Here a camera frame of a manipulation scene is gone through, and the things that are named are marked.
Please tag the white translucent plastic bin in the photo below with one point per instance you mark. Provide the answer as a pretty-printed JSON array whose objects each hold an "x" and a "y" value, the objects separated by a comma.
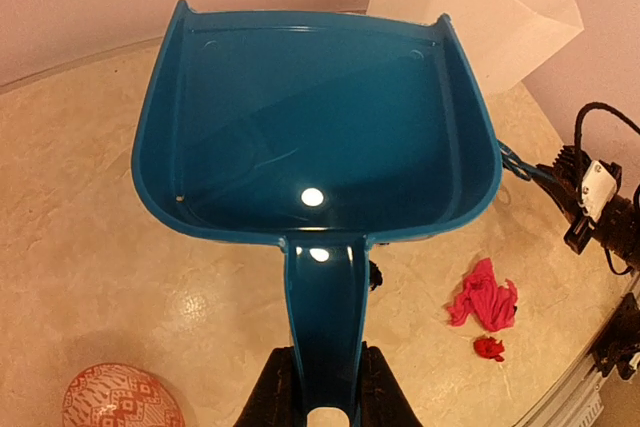
[{"x": 504, "y": 40}]

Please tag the blue hand brush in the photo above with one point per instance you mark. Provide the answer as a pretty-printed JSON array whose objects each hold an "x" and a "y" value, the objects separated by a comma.
[{"x": 514, "y": 164}]

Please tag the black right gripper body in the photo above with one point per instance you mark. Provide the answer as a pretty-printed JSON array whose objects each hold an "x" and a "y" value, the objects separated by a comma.
[{"x": 617, "y": 231}]

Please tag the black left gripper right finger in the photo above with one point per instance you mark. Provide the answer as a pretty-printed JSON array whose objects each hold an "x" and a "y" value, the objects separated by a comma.
[{"x": 382, "y": 401}]

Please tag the red white patterned bowl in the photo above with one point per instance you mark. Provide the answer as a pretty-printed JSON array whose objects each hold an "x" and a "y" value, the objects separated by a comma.
[{"x": 115, "y": 394}]

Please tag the small red paper ball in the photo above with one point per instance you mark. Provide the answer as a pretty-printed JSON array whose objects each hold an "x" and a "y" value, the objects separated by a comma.
[{"x": 489, "y": 348}]

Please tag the blue dustpan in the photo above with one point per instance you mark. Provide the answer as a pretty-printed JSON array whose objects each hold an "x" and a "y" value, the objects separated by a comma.
[{"x": 323, "y": 134}]

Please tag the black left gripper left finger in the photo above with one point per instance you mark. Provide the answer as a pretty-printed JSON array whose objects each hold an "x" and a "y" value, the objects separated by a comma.
[{"x": 272, "y": 392}]

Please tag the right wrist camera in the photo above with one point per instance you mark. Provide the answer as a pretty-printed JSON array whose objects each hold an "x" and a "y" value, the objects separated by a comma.
[{"x": 598, "y": 185}]

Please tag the aluminium front rail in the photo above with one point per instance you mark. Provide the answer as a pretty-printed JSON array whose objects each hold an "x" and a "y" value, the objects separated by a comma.
[{"x": 575, "y": 400}]

